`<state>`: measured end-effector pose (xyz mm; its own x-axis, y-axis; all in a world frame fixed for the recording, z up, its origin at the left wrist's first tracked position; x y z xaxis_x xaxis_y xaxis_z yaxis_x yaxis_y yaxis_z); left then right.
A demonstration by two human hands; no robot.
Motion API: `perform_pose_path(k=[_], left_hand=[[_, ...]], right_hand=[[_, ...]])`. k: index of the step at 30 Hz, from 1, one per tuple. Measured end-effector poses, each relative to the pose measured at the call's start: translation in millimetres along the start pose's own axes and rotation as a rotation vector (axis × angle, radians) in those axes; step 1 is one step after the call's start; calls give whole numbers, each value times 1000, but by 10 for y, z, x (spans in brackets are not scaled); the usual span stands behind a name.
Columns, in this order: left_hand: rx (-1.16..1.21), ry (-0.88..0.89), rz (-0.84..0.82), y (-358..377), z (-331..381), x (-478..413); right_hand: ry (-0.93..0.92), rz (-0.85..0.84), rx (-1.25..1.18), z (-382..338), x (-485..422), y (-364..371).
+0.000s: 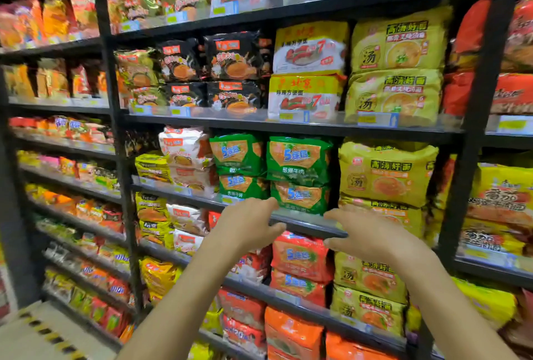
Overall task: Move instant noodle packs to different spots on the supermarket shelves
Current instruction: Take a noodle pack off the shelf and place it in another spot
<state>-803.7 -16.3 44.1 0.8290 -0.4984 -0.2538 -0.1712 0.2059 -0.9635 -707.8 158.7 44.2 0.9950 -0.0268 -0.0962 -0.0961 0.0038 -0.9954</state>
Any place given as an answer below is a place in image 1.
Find person's right hand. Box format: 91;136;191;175
324;205;437;278

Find person's left hand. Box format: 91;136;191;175
210;197;287;257

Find yellow noodle multipack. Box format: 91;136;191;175
338;141;439;209

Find noodle packets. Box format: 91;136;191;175
0;0;533;360

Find pink noodle multipack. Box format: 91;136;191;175
158;125;214;170

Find black metal store shelving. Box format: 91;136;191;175
0;0;533;360

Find person's left forearm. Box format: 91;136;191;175
116;239;242;360

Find person's right forearm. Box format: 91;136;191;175
399;251;521;360

